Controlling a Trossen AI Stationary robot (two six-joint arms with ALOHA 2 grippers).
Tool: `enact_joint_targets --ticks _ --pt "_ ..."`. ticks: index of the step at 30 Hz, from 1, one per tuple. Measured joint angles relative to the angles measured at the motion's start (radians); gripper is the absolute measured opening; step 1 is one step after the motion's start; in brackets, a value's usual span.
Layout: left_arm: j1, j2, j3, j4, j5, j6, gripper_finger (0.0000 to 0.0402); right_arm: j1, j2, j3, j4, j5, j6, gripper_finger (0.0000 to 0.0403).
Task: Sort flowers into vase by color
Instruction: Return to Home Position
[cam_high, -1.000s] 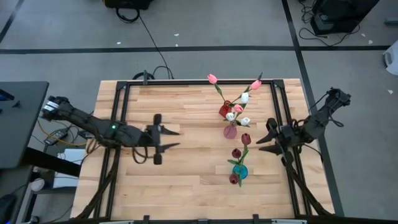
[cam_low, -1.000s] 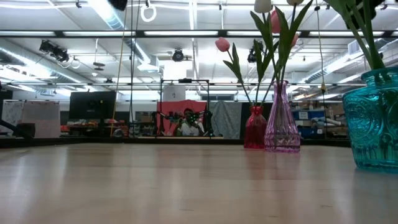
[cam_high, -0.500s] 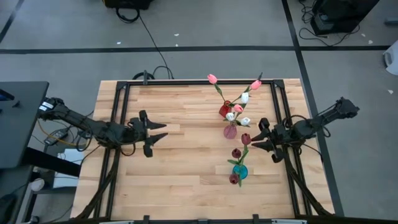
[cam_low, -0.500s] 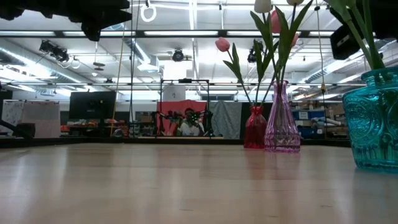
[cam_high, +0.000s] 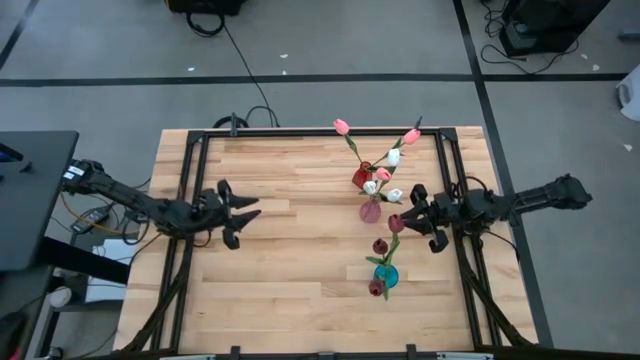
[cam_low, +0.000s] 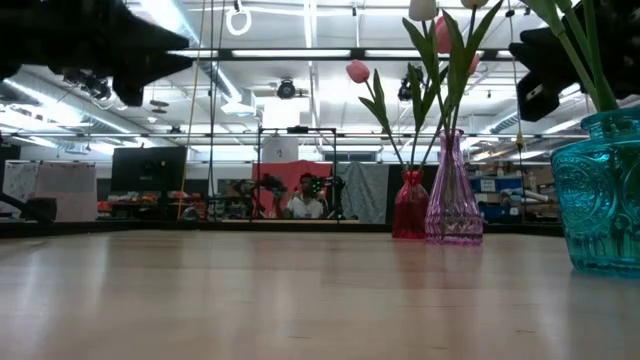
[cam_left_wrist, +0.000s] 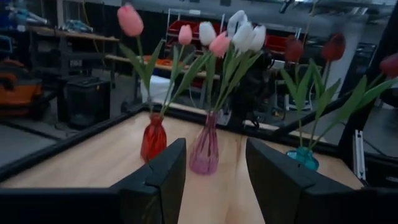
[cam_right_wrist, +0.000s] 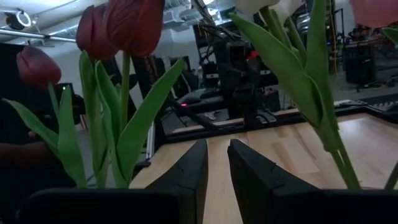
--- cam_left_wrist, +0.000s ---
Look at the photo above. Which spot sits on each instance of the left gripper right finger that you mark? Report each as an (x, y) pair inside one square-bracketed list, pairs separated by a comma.
[(311, 202)]

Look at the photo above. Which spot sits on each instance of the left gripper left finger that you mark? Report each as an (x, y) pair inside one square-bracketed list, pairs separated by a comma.
[(109, 205)]

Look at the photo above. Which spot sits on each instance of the white artificial tulip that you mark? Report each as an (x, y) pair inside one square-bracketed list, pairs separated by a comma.
[(259, 39), (206, 33), (244, 39)]

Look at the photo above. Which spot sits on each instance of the pink artificial tulip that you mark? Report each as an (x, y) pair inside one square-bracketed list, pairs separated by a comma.
[(219, 45), (185, 35), (130, 21)]

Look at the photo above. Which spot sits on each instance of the teal glass vase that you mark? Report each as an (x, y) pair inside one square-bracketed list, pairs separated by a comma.
[(303, 157)]

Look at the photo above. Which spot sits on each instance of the red glass vase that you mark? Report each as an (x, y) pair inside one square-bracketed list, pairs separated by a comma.
[(154, 140)]

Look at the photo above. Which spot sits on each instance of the purple glass vase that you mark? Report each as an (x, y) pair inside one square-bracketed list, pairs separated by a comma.
[(203, 152)]

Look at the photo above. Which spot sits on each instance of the aluminium extrusion piece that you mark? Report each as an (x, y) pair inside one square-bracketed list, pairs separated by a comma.
[(360, 155)]

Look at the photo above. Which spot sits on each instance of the black crate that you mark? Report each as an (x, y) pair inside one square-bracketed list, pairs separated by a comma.
[(87, 99)]

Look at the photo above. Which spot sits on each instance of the orange shop vacuum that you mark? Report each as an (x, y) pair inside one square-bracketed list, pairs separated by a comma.
[(18, 90)]

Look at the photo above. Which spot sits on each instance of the wooden bench with orange items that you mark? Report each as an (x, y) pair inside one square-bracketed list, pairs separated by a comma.
[(161, 63)]

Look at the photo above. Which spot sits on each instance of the red storage bin shelf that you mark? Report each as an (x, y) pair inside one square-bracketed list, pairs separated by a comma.
[(273, 43)]

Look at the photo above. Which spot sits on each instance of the wooden workbench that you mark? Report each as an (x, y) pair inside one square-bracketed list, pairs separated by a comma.
[(77, 35)]

